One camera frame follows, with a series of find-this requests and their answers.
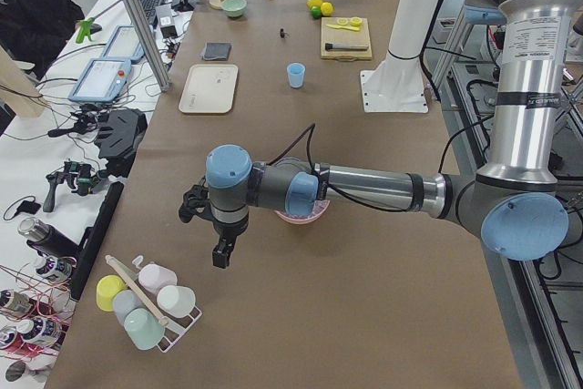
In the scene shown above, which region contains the pink bowl of ice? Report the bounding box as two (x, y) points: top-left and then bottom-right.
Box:
(275, 200), (330, 225)

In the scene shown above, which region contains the blue teach pendant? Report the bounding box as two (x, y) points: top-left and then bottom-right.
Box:
(68, 57), (132, 103)
(101, 25), (145, 64)

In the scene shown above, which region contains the black thermos bottle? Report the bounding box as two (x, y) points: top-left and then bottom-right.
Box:
(17, 217), (80, 258)

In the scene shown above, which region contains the steel muddler black tip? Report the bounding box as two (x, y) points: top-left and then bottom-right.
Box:
(324, 43), (369, 51)

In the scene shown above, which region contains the yellow cup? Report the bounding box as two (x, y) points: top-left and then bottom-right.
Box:
(96, 274), (127, 312)

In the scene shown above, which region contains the person in black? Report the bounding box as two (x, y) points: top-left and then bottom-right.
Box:
(1, 0), (84, 78)

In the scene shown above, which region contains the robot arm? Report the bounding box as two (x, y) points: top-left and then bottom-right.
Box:
(203, 0), (582, 268)

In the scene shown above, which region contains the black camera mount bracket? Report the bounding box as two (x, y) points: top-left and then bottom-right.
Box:
(179, 184), (213, 223)

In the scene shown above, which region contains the wooden cutting board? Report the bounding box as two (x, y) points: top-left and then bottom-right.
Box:
(321, 16), (373, 60)

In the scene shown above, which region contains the white cup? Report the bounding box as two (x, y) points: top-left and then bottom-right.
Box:
(157, 285), (196, 318)

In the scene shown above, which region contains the mint green cup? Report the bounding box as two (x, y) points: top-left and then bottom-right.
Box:
(123, 308), (165, 351)

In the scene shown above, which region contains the white camera post base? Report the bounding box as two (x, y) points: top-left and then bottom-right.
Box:
(361, 0), (438, 113)

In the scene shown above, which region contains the cream rabbit tray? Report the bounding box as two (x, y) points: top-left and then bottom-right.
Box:
(179, 64), (239, 114)

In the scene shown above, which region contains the aluminium frame post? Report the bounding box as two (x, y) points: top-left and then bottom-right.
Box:
(122, 0), (170, 92)

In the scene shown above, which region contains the grey folded cloth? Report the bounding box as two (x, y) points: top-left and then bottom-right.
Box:
(201, 42), (231, 61)

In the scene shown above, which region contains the grey cup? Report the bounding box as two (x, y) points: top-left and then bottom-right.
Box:
(112, 289), (143, 325)

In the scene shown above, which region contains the yellow lemon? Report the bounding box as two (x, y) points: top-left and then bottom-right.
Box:
(320, 2), (334, 16)
(306, 0), (323, 9)

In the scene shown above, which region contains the yellow plastic knife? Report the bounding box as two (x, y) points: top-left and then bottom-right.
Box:
(325, 24), (361, 32)

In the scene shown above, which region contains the mint green bowl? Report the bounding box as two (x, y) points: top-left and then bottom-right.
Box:
(221, 0), (247, 18)

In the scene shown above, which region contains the green lime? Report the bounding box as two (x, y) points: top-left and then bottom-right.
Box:
(310, 5), (322, 19)

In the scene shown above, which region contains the wooden rack handle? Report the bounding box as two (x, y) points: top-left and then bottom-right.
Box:
(105, 254), (169, 326)

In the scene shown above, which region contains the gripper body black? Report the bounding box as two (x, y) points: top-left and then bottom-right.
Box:
(212, 215), (249, 248)

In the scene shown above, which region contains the light blue plastic cup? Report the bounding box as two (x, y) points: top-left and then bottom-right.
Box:
(287, 62), (305, 88)

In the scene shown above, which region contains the pink cup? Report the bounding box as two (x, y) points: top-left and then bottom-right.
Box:
(138, 263), (178, 295)

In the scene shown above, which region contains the white wire cup rack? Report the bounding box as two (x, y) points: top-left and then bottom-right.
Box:
(132, 255), (202, 353)

